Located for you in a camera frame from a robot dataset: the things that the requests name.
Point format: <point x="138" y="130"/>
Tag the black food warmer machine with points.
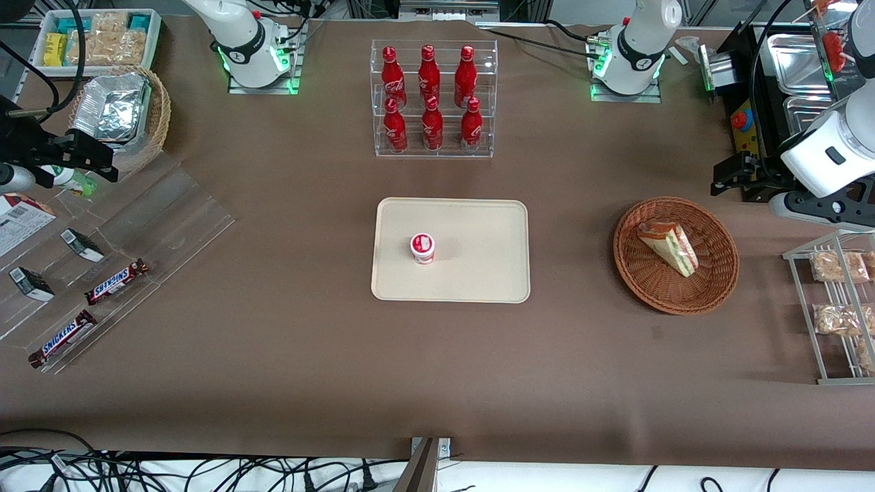
<point x="748" y="68"/>

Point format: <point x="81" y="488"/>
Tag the small black carton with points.
<point x="31" y="284"/>
<point x="82" y="245"/>

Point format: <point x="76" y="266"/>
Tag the beige plastic tray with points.
<point x="478" y="260"/>

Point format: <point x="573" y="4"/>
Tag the crumpled clear plastic wrapper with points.
<point x="690" y="44"/>

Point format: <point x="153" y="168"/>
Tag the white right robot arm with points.
<point x="246" y="41"/>

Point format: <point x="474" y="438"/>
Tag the small white strip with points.
<point x="680" y="56"/>

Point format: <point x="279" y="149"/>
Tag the green and white plastic bottle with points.
<point x="72" y="181"/>

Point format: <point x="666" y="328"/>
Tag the shiny silver metal block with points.
<point x="718" y="68"/>

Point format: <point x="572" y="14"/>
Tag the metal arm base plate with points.
<point x="601" y="92"/>
<point x="294" y="75"/>

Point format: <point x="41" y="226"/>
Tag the triangle sandwich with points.
<point x="670" y="247"/>

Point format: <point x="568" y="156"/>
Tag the clear acrylic bottle rack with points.
<point x="448" y="154"/>

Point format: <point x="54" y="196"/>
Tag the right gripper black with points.
<point x="20" y="145"/>

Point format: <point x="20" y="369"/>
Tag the yellow snack pack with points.
<point x="55" y="49"/>

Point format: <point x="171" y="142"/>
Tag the red and white yogurt cup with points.
<point x="422" y="247"/>

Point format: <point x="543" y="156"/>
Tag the brown table cover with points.
<point x="273" y="383"/>

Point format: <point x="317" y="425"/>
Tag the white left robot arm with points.
<point x="636" y="48"/>

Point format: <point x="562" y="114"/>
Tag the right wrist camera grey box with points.
<point x="15" y="179"/>

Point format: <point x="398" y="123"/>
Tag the white and red barcode carton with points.
<point x="20" y="222"/>

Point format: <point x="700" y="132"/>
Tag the aluminium foil container stack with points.
<point x="113" y="109"/>

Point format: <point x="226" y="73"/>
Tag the clear acrylic stepped display stand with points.
<point x="171" y="219"/>

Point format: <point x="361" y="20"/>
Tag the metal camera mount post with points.
<point x="420" y="471"/>

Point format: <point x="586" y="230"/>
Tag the red Coca-Cola bottle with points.
<point x="428" y="72"/>
<point x="395" y="130"/>
<point x="392" y="78"/>
<point x="432" y="126"/>
<point x="465" y="75"/>
<point x="471" y="128"/>

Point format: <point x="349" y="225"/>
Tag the Snickers chocolate bar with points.
<point x="61" y="338"/>
<point x="116" y="281"/>

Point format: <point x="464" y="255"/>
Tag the dark brown wicker basket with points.
<point x="718" y="266"/>

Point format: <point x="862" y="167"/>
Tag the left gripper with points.
<point x="764" y="175"/>

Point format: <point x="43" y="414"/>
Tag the white plastic bin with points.
<point x="156" y="41"/>

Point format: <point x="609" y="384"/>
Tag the light tan wicker basket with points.
<point x="160" y="116"/>

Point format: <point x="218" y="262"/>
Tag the teal snack pack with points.
<point x="139" y="22"/>
<point x="72" y="25"/>

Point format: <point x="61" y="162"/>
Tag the red skewered food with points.
<point x="832" y="51"/>

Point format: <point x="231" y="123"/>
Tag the stainless steel pan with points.
<point x="806" y="113"/>
<point x="796" y="65"/>

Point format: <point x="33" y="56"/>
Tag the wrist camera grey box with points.
<point x="15" y="179"/>
<point x="820" y="212"/>

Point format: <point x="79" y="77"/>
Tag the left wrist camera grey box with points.
<point x="820" y="212"/>

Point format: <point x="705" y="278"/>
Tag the clear bag of crackers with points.
<point x="106" y="48"/>
<point x="109" y="20"/>

